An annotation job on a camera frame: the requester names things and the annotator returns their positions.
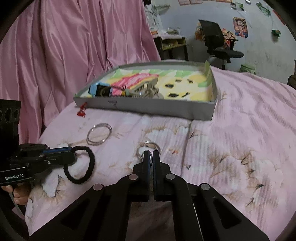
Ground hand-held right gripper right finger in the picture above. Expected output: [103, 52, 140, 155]
[153, 150, 270, 241]

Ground green wall photo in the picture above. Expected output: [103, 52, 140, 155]
[255, 2, 272, 16]

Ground person's left hand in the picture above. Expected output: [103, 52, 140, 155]
[0, 184, 32, 206]

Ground small red charm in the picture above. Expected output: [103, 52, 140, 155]
[77, 102, 87, 118]

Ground group of wall certificates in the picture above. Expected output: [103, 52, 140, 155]
[178, 0, 232, 5]

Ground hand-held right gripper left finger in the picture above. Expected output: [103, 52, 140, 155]
[29, 150, 153, 241]

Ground blue wrist watch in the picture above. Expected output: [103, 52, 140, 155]
[89, 82, 114, 98]

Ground grey cardboard box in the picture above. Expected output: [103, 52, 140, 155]
[73, 60, 219, 121]

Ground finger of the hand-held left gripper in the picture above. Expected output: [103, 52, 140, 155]
[23, 152, 77, 167]
[19, 143, 73, 155]

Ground green plastic stool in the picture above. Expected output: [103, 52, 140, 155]
[239, 64, 257, 75]

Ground colourful paper box lining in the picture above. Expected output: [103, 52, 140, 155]
[88, 66, 213, 101]

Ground clear bangle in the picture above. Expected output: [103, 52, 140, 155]
[87, 123, 113, 146]

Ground cartoon wall poster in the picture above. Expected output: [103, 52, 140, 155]
[233, 17, 248, 38]

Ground wire wall rack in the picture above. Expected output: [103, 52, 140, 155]
[151, 3, 174, 11]

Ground beige hair claw clip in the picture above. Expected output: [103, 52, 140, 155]
[133, 77, 164, 99]

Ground pile of papers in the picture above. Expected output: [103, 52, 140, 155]
[153, 28, 182, 39]

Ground wooden desk with shelf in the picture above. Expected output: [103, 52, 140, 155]
[153, 35, 189, 61]

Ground white hanging cloth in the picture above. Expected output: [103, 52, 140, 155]
[147, 10, 163, 31]

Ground pink satin curtain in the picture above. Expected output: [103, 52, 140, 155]
[0, 0, 161, 144]

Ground black office chair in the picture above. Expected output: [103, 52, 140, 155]
[198, 20, 244, 70]

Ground black hair tie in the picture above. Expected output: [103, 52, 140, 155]
[63, 146, 96, 185]

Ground silver ring bangle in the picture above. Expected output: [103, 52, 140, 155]
[138, 141, 161, 164]

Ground brown bag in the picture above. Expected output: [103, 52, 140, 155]
[287, 74, 296, 90]

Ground large cartoon poster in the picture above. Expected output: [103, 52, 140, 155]
[195, 22, 238, 49]

